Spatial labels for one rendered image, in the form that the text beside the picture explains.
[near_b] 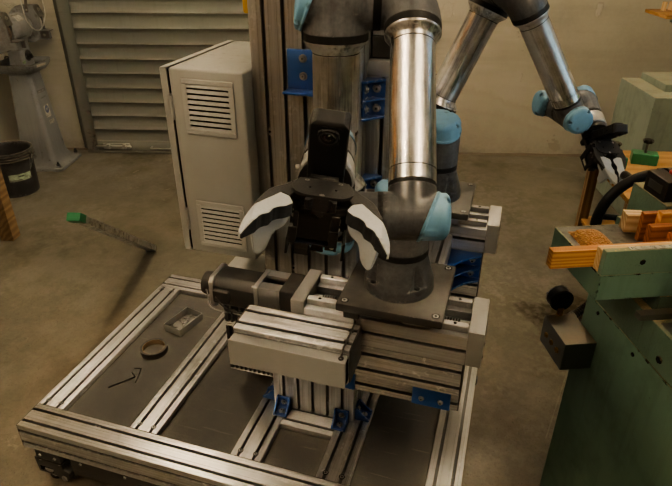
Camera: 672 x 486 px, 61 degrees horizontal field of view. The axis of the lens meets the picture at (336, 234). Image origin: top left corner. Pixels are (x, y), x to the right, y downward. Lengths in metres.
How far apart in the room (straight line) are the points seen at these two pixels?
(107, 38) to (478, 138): 2.67
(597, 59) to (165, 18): 2.90
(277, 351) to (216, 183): 0.44
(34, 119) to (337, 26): 3.55
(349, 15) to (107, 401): 1.41
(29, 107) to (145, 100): 0.74
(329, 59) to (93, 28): 3.46
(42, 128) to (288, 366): 3.39
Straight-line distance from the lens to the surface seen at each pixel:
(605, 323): 1.51
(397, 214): 0.86
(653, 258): 1.29
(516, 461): 2.06
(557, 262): 1.24
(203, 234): 1.50
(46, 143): 4.42
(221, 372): 1.99
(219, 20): 4.14
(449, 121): 1.60
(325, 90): 1.06
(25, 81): 4.36
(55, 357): 2.58
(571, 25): 4.30
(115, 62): 4.42
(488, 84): 4.24
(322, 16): 1.02
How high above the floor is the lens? 1.52
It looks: 29 degrees down
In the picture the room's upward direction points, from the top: straight up
